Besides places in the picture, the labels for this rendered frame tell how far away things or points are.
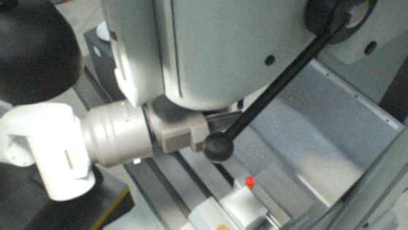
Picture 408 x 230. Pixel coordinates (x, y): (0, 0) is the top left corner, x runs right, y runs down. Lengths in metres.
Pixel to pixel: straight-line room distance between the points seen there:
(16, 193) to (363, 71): 1.10
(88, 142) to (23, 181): 0.88
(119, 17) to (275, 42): 0.14
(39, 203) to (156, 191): 0.55
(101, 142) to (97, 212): 0.95
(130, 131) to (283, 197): 0.39
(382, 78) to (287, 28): 0.48
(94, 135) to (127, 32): 0.18
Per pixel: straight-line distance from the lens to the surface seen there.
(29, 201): 1.29
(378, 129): 0.83
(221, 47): 0.30
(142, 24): 0.33
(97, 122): 0.47
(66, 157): 0.48
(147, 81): 0.37
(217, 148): 0.31
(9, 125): 0.52
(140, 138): 0.47
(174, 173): 0.83
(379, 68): 0.79
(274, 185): 0.75
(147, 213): 0.91
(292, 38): 0.35
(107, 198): 1.42
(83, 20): 2.96
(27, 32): 0.25
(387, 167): 0.94
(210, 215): 0.66
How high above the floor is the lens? 1.64
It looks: 51 degrees down
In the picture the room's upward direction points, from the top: straight up
